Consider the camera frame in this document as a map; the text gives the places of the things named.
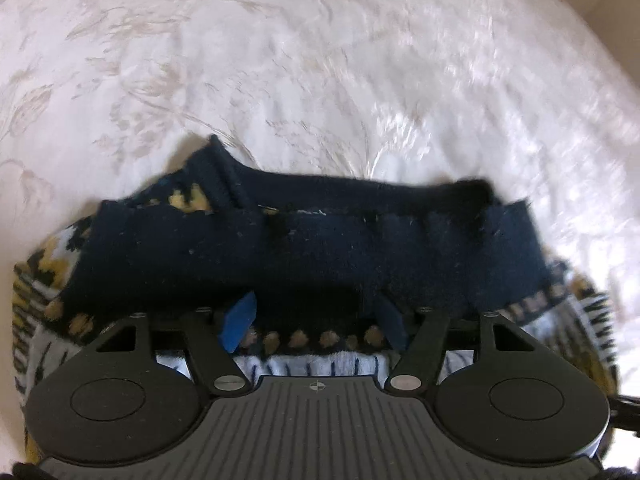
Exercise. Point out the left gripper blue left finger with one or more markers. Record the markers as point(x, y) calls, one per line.
point(211, 340)

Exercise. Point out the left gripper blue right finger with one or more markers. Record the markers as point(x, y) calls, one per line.
point(421, 347)

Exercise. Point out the navy yellow patterned knit sweater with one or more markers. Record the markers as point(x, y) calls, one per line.
point(100, 357)

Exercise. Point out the white floral bedspread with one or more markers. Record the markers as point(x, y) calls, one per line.
point(98, 97)

